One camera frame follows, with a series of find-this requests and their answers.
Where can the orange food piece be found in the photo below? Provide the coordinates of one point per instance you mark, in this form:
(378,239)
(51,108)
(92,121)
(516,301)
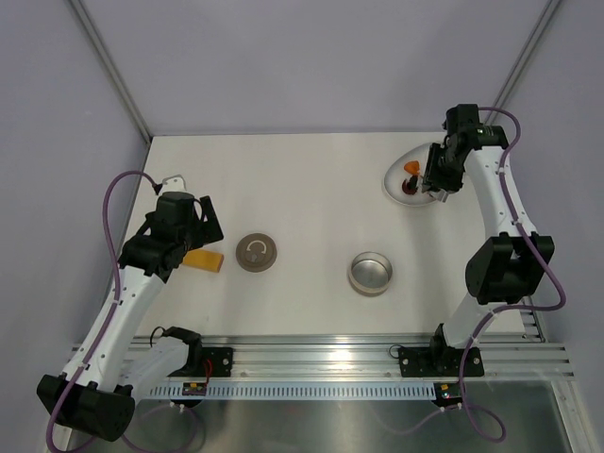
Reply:
(412,167)

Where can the beige round lid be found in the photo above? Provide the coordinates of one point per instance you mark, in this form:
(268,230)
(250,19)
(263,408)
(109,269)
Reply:
(256,252)

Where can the aluminium mounting rail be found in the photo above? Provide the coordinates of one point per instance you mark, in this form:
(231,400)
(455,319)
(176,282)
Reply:
(356,367)

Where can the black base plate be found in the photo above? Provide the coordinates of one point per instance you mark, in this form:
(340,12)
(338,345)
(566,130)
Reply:
(216,361)
(417,362)

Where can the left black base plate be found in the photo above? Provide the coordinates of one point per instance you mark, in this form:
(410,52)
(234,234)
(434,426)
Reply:
(216,361)

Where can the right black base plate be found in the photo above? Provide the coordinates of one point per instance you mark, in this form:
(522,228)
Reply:
(417,362)

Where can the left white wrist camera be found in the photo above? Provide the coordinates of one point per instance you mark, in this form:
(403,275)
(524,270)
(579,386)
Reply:
(171,184)

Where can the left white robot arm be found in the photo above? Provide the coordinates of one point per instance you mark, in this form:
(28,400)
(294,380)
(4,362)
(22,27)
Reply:
(94,393)

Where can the red orange food toy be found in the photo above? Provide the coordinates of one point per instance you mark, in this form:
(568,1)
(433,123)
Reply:
(410,186)

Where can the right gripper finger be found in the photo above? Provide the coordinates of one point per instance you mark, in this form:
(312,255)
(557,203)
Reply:
(429,188)
(427,180)

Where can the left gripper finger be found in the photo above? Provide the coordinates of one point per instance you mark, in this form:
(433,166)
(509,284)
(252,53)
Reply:
(207,210)
(209,231)

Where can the yellow wooden block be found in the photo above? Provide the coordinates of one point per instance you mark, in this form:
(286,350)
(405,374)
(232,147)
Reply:
(205,260)

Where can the steel round lunch container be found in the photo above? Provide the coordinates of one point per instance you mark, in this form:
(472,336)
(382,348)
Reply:
(370,274)

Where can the white oval plate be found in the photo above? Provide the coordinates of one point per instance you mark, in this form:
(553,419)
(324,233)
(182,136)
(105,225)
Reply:
(395,175)

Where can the metal tongs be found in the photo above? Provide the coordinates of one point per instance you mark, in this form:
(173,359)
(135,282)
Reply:
(434,196)

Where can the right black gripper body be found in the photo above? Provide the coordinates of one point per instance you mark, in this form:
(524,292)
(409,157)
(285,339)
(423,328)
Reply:
(447,173)

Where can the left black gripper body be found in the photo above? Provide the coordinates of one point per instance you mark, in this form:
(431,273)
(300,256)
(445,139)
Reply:
(190,239)

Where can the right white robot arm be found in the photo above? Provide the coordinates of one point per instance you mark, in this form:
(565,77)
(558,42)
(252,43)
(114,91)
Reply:
(510,264)

